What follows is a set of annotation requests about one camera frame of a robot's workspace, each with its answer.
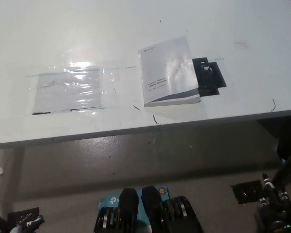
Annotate small black floor tape patch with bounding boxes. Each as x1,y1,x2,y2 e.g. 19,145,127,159
7,207,40,220

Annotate clear plastic zip bag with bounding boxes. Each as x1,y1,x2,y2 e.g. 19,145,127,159
32,65,105,116

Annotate dark desk underframe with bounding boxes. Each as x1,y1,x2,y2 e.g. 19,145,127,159
256,116,291,157

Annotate large black floor tape patch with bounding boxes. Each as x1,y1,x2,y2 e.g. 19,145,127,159
231,179,265,205

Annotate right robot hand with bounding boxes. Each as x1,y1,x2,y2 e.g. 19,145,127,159
258,172,291,223

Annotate black slanted leg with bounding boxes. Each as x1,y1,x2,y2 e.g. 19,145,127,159
272,148,291,191

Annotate robot torso block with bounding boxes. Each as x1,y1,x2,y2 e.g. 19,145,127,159
141,185,205,233
93,187,140,233

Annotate white grey paperback book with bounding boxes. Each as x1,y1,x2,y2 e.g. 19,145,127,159
138,35,201,108

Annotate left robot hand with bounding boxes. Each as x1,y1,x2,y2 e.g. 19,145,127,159
13,213,45,233

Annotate robot left torso block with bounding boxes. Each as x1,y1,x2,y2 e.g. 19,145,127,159
93,187,140,233

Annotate robot right torso block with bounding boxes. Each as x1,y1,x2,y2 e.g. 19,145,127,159
141,185,205,233

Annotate black marker patch on desk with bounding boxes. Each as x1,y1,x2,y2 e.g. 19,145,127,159
191,57,227,96

